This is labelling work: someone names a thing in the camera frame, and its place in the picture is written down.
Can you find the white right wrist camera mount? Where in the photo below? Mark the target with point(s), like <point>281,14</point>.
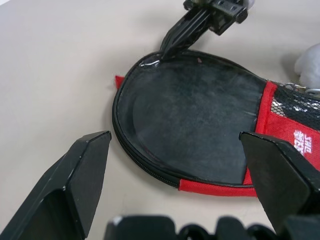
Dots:
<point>250,2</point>

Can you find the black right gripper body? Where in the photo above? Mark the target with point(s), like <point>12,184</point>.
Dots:
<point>220,15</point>

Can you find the red black paddle case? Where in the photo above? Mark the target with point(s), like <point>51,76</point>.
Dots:
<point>275,125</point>

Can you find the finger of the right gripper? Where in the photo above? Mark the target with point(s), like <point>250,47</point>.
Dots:
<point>197,35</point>
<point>180,32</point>

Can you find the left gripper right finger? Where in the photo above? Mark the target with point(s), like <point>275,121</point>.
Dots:
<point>280,175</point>

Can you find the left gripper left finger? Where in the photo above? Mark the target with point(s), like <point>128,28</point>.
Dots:
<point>62,182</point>

